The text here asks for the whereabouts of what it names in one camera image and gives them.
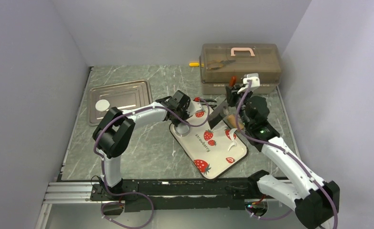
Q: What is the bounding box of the spatula with wooden handle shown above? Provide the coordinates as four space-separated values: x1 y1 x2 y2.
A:
207 76 237 129

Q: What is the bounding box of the round metal cutter ring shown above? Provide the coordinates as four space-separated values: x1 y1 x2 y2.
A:
175 123 192 137

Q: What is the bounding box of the brown translucent tool box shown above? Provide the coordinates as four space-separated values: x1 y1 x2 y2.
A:
199 43 282 94

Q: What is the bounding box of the flat round dough wrapper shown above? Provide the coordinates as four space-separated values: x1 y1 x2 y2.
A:
95 99 110 112

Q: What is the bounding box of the wooden rolling pin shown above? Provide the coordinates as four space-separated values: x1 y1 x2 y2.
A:
226 114 245 130

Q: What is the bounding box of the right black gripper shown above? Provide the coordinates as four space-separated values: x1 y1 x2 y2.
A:
225 85 252 129

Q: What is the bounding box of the strawberry pattern white tray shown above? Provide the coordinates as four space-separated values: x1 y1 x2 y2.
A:
169 121 248 180

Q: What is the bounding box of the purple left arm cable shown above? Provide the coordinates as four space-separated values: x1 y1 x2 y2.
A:
93 98 212 228

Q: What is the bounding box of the yellow small object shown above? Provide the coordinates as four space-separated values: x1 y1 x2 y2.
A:
189 62 201 67

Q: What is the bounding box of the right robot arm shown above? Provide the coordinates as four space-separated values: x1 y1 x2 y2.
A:
225 85 340 229

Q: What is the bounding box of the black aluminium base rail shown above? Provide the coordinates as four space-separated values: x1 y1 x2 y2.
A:
43 178 321 213

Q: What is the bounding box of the steel baking tray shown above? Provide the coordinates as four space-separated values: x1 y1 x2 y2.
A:
87 80 152 126

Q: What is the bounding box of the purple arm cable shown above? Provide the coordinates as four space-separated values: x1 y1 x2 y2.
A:
93 98 212 228
235 79 339 229

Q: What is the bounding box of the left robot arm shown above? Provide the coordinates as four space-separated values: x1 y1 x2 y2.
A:
92 91 201 200

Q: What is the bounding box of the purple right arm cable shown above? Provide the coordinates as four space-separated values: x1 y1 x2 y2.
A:
235 79 339 229

